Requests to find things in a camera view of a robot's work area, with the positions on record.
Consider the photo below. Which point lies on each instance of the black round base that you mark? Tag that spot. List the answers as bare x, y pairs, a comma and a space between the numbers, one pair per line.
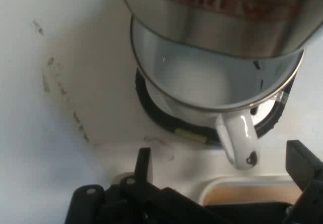
156, 118

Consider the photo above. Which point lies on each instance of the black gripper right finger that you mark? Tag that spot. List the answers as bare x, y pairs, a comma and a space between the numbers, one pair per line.
300, 163

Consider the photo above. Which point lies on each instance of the white tray with tan inside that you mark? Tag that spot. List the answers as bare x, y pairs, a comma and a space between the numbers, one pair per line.
242, 193

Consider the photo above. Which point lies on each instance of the stainless steel kettle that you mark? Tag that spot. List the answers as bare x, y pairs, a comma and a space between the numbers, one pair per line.
217, 12

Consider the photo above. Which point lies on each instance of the white enamel mug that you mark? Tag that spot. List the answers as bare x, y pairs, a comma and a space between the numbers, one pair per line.
191, 87

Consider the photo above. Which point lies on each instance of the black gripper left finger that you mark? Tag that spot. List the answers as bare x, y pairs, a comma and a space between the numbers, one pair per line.
143, 163

